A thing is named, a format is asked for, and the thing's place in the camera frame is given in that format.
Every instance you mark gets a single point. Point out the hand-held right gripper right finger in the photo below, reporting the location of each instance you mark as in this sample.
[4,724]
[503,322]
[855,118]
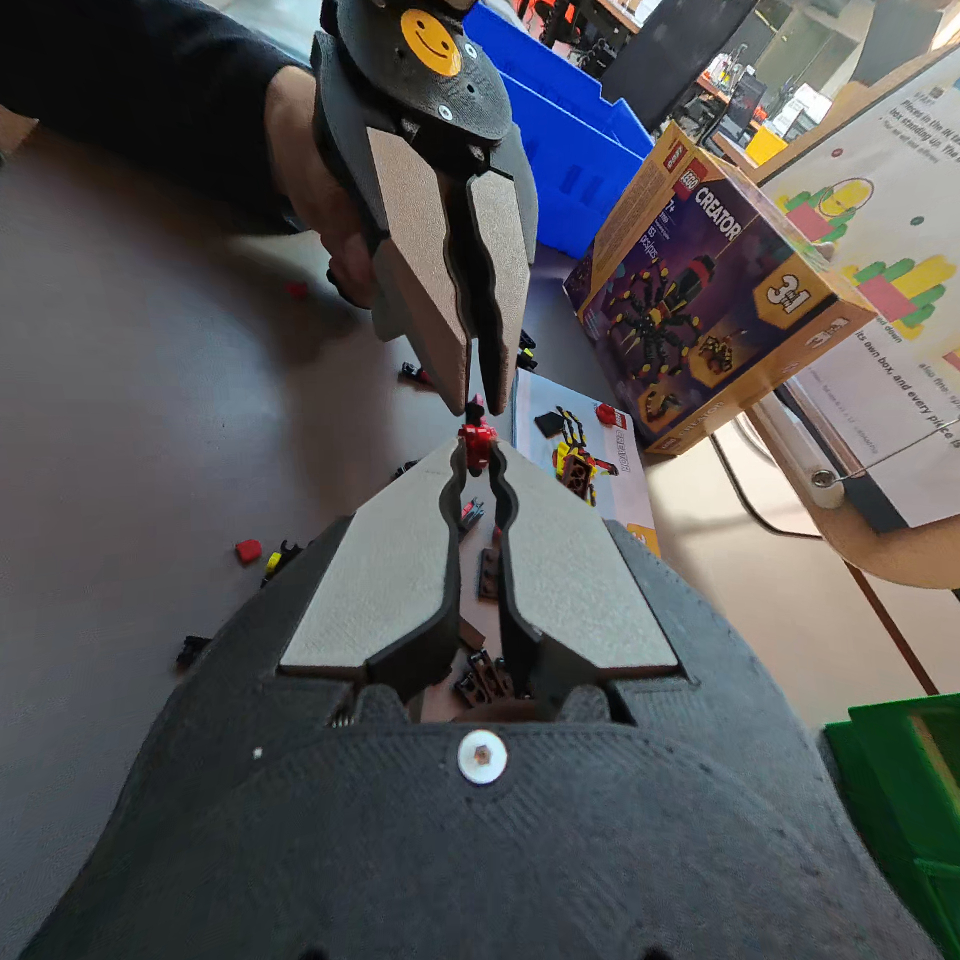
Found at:
[585,593]

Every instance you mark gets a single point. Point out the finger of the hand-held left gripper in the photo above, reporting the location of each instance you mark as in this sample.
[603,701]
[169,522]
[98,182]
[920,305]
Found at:
[420,255]
[503,255]

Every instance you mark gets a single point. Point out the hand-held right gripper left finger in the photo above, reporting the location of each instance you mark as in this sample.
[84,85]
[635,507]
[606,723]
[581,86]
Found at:
[375,593]

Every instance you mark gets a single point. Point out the pile of lego pieces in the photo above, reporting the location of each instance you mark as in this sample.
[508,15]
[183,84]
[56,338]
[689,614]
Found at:
[278,558]

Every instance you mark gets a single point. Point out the person's left forearm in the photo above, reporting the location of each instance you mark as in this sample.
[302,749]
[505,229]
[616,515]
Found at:
[135,90]

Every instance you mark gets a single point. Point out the purple lego set box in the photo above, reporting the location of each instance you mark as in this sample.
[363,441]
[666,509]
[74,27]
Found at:
[705,285]

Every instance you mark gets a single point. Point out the person's left hand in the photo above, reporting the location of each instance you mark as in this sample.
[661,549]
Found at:
[323,203]

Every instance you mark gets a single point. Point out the open spider instruction booklet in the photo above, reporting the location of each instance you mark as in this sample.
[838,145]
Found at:
[615,480]

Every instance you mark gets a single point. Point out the blue plastic bin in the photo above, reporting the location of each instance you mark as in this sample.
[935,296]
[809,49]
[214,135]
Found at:
[555,135]

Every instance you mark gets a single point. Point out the green plastic bin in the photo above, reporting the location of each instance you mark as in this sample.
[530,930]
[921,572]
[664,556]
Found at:
[900,795]

